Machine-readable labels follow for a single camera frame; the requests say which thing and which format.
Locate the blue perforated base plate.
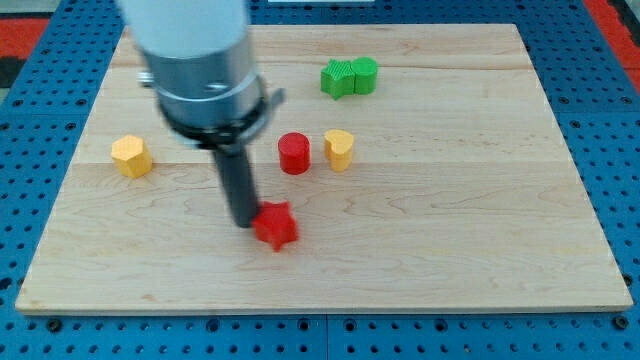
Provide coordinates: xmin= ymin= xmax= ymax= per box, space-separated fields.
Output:
xmin=1 ymin=1 xmax=639 ymax=359

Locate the light wooden board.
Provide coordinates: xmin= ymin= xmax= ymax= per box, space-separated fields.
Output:
xmin=15 ymin=24 xmax=633 ymax=316

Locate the red cylinder block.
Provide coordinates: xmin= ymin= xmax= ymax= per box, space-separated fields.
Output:
xmin=277 ymin=132 xmax=311 ymax=175

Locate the yellow heart block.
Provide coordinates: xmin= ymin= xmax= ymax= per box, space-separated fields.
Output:
xmin=324 ymin=129 xmax=355 ymax=172

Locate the green cylinder block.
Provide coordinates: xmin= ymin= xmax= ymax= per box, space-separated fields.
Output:
xmin=351 ymin=57 xmax=378 ymax=95

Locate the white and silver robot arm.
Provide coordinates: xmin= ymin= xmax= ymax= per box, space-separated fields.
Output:
xmin=117 ymin=0 xmax=285 ymax=228

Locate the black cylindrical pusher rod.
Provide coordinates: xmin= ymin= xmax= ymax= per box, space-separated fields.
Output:
xmin=213 ymin=147 xmax=259 ymax=228

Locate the green star block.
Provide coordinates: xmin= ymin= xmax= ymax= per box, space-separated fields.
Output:
xmin=320 ymin=59 xmax=355 ymax=100

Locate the yellow hexagon block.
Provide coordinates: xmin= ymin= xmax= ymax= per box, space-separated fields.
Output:
xmin=111 ymin=135 xmax=153 ymax=178

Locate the red star block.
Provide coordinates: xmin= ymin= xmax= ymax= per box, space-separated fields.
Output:
xmin=251 ymin=201 xmax=299 ymax=252

